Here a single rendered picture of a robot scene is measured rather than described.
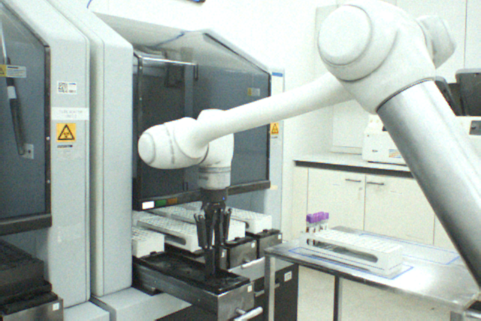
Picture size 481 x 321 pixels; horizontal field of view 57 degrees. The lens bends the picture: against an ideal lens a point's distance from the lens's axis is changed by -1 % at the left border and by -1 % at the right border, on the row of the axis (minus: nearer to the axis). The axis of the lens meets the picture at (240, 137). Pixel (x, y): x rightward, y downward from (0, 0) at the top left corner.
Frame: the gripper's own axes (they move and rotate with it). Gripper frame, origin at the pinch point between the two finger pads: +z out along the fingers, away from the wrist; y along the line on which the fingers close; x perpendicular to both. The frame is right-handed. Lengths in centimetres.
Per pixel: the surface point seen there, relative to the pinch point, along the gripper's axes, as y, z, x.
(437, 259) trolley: -52, 2, 44
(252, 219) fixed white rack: -36.3, -2.1, -16.6
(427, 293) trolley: -23, 2, 51
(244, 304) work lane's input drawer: 1.6, 8.6, 13.3
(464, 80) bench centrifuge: -248, -66, -5
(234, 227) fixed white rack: -24.8, -1.7, -15.0
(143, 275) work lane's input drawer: 11.3, 6.2, -17.0
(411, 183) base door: -224, 6, -30
